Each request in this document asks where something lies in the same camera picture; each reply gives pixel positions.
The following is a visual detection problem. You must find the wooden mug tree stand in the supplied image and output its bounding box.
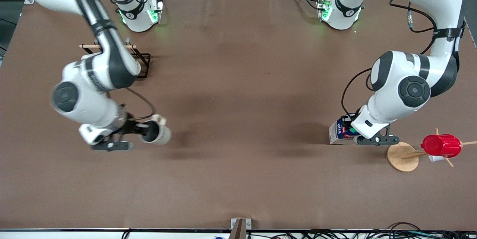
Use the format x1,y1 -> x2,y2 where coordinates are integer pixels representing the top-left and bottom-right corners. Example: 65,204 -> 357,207
387,128 -> 477,172

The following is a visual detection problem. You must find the black wire mug rack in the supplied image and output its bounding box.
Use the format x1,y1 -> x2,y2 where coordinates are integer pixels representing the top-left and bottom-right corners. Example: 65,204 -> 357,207
79,37 -> 151,79

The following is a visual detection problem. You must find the black cable bundle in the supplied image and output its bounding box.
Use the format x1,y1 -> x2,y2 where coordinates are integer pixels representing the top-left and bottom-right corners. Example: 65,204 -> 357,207
257,222 -> 477,239

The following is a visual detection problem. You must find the blue milk carton green cap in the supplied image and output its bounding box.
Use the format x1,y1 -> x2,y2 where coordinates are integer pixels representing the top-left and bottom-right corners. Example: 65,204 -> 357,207
329,114 -> 361,145

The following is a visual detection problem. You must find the red plastic cup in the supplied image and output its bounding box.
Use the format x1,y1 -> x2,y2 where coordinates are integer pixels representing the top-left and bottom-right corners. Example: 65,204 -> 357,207
421,134 -> 462,158

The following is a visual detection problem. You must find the white mug with grey inside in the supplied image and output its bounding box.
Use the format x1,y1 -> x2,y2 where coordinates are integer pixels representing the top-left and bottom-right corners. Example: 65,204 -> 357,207
139,114 -> 172,146

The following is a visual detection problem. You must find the brown table cover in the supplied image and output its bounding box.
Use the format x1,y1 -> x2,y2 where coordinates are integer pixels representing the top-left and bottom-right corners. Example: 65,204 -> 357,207
0,0 -> 477,230

